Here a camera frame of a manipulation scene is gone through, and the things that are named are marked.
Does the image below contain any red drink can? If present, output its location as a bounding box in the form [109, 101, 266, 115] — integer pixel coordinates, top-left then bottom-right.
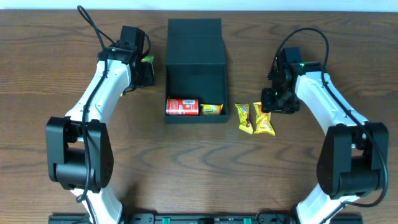
[166, 98, 199, 116]

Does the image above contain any yellow Lemond biscuit packet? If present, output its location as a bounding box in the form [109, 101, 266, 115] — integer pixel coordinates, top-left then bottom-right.
[200, 104, 223, 116]

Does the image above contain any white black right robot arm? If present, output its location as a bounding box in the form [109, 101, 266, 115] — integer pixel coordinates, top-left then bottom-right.
[260, 47, 389, 223]

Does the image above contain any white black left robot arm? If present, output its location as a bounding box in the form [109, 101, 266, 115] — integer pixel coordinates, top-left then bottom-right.
[46, 26, 155, 223]

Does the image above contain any green pandan cake packet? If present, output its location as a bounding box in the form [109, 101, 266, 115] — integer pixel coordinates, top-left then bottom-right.
[141, 55, 154, 73]

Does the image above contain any yellow snack packet far right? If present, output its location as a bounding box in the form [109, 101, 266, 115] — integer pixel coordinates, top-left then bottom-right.
[253, 102, 275, 136]

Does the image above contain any yellow snack packet near box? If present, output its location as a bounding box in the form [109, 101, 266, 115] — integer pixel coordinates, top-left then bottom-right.
[235, 103, 254, 134]

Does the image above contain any dark green open box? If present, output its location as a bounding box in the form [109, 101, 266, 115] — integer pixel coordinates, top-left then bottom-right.
[165, 19, 229, 124]

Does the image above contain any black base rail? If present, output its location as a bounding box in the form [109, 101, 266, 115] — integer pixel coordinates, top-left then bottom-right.
[47, 213, 364, 224]

